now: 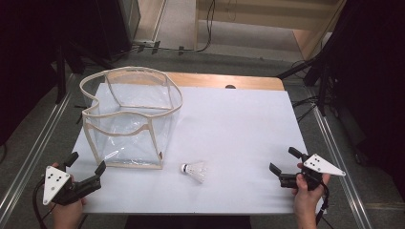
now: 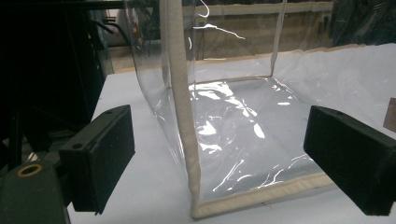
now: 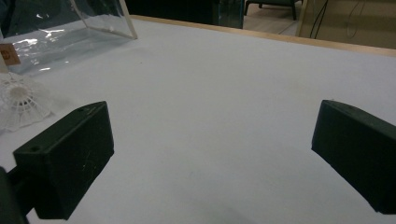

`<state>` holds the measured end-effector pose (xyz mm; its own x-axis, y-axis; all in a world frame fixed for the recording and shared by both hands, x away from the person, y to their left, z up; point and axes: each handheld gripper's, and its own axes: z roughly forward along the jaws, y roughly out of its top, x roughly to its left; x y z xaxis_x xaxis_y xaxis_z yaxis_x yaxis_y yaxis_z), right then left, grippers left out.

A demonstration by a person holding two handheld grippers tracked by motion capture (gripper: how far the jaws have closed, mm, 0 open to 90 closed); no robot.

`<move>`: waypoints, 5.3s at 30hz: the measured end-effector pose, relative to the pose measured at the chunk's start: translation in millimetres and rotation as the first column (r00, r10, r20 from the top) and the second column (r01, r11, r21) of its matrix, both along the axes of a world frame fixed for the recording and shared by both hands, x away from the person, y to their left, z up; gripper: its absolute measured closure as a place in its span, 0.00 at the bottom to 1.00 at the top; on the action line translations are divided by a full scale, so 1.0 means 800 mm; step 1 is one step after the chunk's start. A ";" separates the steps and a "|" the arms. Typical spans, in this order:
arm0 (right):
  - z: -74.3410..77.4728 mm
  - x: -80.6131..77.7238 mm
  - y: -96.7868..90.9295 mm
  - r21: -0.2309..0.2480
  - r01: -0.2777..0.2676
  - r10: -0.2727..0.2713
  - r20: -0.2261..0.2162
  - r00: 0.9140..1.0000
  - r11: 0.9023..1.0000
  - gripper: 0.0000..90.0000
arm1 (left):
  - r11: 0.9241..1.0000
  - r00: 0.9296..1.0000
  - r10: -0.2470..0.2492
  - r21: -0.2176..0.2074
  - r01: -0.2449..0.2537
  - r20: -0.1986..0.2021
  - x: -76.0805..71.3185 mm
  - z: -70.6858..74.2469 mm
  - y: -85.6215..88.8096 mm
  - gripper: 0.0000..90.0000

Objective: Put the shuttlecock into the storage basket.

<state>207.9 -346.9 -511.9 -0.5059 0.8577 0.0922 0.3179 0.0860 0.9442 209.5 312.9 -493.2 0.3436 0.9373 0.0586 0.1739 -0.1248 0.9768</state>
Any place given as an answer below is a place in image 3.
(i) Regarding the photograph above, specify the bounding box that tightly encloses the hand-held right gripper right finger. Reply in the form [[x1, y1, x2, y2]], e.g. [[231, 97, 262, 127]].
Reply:
[[311, 99, 396, 216]]

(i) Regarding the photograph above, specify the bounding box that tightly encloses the clear plastic bag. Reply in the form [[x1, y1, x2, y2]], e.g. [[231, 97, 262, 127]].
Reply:
[[0, 0, 139, 77]]

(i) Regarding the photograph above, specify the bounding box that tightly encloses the white plastic shuttlecock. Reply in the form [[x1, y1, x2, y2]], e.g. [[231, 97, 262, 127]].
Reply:
[[0, 72, 54, 133]]

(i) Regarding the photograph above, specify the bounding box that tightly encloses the beige cabinet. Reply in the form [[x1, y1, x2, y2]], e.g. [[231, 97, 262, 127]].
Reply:
[[295, 0, 396, 50]]

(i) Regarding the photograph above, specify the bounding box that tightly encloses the black cable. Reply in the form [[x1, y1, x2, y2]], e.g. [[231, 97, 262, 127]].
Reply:
[[309, 0, 330, 39]]

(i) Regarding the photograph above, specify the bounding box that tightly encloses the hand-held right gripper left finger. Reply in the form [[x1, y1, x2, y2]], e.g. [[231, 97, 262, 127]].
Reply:
[[12, 100, 115, 221]]

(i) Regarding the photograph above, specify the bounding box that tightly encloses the dark chair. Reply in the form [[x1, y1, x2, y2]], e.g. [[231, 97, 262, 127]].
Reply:
[[243, 0, 304, 21]]

